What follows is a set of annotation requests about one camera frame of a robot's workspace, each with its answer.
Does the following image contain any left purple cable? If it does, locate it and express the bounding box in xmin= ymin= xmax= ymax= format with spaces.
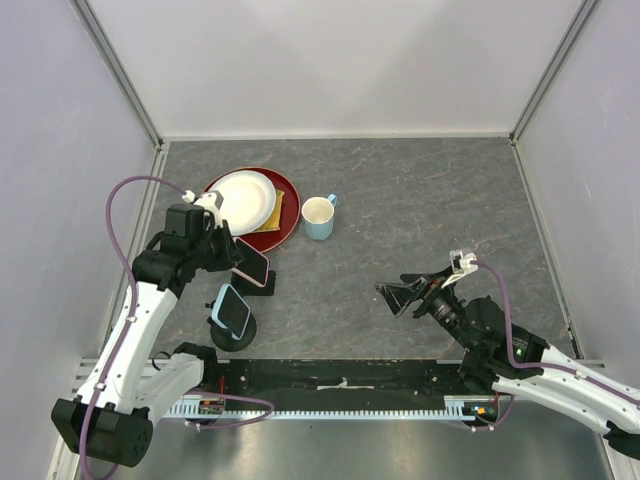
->
xmin=77 ymin=175 xmax=187 ymax=480

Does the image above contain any pink case phone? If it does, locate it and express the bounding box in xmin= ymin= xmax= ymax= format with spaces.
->
xmin=231 ymin=238 xmax=270 ymax=287

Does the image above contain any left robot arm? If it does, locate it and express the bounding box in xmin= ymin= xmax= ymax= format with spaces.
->
xmin=51 ymin=203 xmax=241 ymax=467

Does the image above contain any yellow sponge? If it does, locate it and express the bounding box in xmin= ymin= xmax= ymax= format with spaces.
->
xmin=252 ymin=189 xmax=285 ymax=234

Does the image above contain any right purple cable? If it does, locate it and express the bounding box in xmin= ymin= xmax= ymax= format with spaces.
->
xmin=474 ymin=259 xmax=640 ymax=406

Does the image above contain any blue case phone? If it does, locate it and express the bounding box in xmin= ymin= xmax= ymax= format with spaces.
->
xmin=210 ymin=283 xmax=251 ymax=340

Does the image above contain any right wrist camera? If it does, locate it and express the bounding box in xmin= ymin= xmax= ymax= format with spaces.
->
xmin=442 ymin=249 xmax=478 ymax=288

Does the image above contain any white paper plate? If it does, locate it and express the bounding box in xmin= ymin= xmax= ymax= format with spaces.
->
xmin=207 ymin=170 xmax=276 ymax=237

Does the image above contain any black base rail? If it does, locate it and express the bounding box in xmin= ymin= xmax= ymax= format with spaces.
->
xmin=196 ymin=359 xmax=497 ymax=419

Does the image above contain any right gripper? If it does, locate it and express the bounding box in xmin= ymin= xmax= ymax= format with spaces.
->
xmin=373 ymin=265 xmax=476 ymax=352

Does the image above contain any black folding phone stand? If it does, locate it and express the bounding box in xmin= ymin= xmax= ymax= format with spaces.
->
xmin=231 ymin=270 xmax=277 ymax=297

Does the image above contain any purple cable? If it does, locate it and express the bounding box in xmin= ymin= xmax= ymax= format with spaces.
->
xmin=77 ymin=175 xmax=187 ymax=480
xmin=474 ymin=259 xmax=640 ymax=406

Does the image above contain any red round tray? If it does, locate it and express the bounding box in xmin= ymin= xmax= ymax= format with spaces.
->
xmin=203 ymin=167 xmax=301 ymax=253

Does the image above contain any light blue mug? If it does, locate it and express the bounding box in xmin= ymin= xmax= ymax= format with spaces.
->
xmin=301 ymin=194 xmax=337 ymax=241

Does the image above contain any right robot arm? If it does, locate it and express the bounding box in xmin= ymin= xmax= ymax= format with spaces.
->
xmin=374 ymin=255 xmax=639 ymax=459

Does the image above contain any black round phone stand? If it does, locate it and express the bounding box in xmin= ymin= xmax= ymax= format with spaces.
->
xmin=206 ymin=300 xmax=257 ymax=352

